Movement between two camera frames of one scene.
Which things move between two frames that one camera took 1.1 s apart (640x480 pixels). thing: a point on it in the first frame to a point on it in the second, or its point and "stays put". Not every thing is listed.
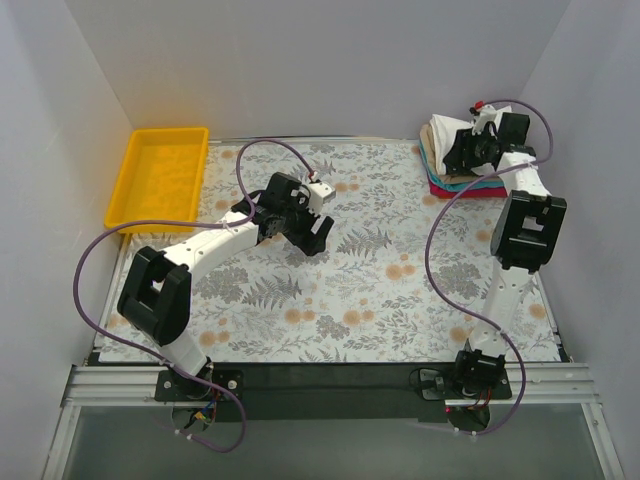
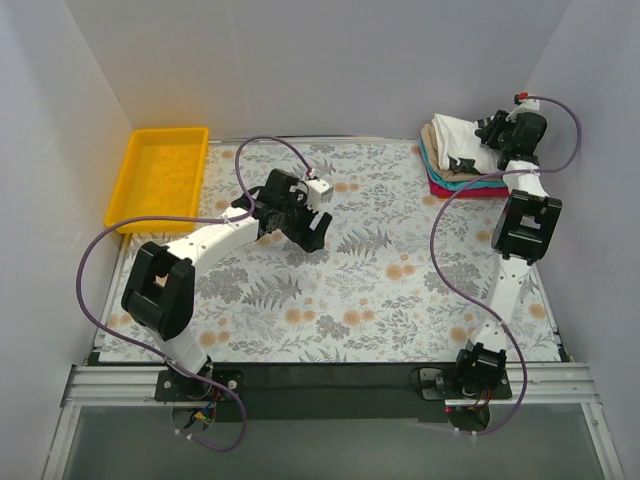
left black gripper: x=304 y=228 stays put
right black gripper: x=460 y=151 to x=491 y=128
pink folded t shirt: x=476 y=193 stays put
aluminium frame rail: x=544 y=384 stays put
